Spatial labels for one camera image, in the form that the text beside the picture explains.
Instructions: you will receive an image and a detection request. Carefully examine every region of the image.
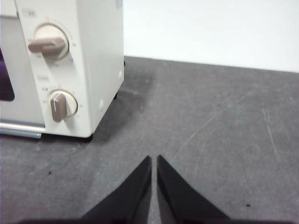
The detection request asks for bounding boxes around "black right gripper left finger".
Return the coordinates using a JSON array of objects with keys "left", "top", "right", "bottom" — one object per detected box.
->
[{"left": 80, "top": 155, "right": 153, "bottom": 224}]

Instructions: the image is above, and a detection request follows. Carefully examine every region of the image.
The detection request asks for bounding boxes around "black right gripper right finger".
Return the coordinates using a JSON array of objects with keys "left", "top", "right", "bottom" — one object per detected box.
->
[{"left": 157, "top": 154, "right": 232, "bottom": 224}]

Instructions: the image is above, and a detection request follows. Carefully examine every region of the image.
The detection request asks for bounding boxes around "silver oven crumb tray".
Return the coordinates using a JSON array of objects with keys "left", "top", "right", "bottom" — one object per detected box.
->
[{"left": 0, "top": 122, "right": 43, "bottom": 140}]

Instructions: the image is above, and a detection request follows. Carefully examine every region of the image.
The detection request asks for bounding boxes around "white Toshiba toaster oven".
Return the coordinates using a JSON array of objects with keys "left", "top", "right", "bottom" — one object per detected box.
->
[{"left": 0, "top": 0, "right": 125, "bottom": 140}]

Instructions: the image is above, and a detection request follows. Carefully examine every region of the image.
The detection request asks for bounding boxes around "timer knob with upright grip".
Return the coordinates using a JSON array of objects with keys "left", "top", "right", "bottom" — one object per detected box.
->
[{"left": 48, "top": 89, "right": 78, "bottom": 123}]

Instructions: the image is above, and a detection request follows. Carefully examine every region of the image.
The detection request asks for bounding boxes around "temperature knob with sideways grip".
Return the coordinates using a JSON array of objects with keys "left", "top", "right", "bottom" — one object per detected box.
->
[{"left": 28, "top": 22, "right": 70, "bottom": 63}]

